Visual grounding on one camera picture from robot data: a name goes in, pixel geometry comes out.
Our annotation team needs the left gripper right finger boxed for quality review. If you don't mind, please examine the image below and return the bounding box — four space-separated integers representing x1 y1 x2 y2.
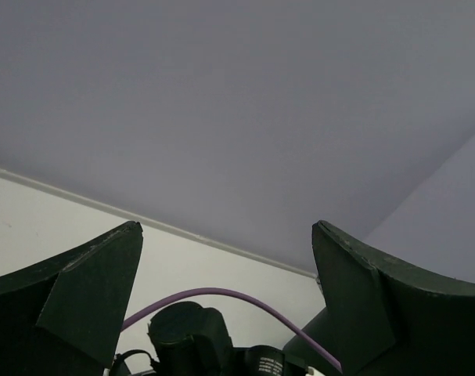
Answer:
311 221 475 375

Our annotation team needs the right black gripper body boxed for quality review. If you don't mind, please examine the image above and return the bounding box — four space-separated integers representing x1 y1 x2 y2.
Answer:
113 300 234 376

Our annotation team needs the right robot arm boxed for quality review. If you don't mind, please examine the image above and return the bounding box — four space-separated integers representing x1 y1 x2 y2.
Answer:
140 302 315 376

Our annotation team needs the black cylindrical bin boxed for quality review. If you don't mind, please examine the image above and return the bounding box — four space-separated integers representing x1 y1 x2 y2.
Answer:
282 307 340 376

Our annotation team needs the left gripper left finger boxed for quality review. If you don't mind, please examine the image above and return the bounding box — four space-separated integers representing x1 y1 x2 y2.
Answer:
0 221 143 375

